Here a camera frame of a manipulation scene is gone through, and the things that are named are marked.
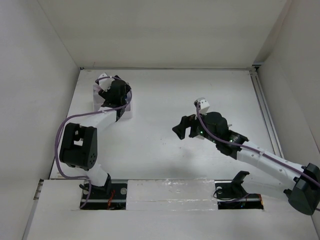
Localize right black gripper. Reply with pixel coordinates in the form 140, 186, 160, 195
172, 108, 219, 145

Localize small blue spray bottle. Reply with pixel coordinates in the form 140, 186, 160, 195
126, 90, 133, 104

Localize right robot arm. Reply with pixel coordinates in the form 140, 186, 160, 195
172, 112, 320, 216

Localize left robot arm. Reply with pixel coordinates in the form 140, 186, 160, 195
59, 75, 132, 199

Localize white compartment organizer tray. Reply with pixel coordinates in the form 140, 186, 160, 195
92, 84, 132, 120

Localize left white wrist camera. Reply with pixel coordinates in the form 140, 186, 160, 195
95, 72, 114, 92

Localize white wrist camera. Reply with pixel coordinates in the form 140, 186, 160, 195
95, 72, 114, 92
194, 97, 210, 115

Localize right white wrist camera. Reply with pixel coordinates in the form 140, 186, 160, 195
194, 97, 210, 115

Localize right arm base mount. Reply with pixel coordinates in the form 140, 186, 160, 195
212, 186, 264, 210

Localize aluminium rail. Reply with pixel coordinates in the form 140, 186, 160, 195
248, 64, 284, 158

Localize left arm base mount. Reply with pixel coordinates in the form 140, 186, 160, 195
81, 181, 128, 211

